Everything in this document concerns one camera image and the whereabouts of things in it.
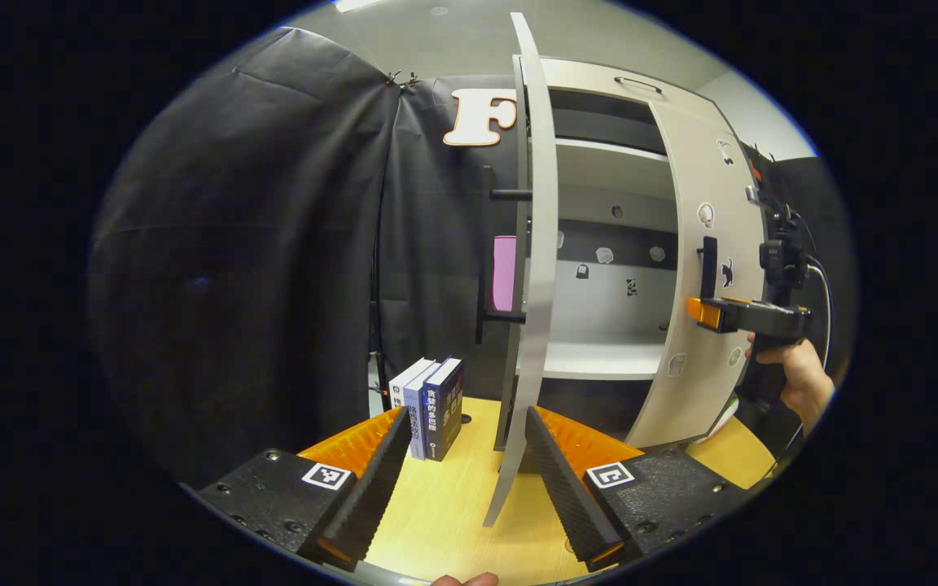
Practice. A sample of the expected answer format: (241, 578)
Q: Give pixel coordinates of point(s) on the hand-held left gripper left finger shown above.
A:
(379, 488)

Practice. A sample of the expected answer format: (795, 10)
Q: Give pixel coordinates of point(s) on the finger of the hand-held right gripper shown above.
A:
(721, 315)

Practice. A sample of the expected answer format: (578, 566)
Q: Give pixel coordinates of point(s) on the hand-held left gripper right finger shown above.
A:
(567, 488)

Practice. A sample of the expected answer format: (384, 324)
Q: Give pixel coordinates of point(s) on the white cabinet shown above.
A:
(599, 358)

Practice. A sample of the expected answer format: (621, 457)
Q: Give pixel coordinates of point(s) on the white cabinet door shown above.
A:
(538, 285)
(693, 163)

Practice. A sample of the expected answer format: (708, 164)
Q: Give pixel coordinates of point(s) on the white cabinet drawer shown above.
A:
(583, 77)

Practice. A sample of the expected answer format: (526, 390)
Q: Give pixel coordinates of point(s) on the light blue book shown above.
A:
(414, 423)

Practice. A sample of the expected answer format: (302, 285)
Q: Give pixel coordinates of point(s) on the dark blue book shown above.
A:
(442, 415)

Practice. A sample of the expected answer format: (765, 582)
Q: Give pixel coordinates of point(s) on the white book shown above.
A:
(397, 391)

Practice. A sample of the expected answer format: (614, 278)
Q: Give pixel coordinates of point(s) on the watermelon slice toy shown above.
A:
(721, 422)

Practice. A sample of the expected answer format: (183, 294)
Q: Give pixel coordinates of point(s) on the ceiling light strip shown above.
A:
(355, 4)

